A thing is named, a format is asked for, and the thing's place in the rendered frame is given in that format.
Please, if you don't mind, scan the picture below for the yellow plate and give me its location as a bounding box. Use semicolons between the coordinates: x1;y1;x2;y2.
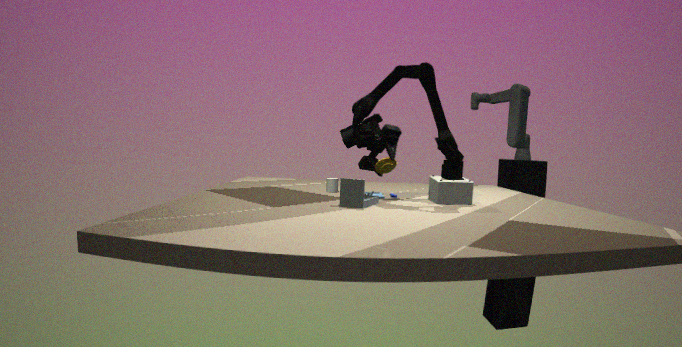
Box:
375;158;396;174

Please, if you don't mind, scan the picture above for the white cylinder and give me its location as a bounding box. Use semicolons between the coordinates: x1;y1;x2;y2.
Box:
326;178;338;193

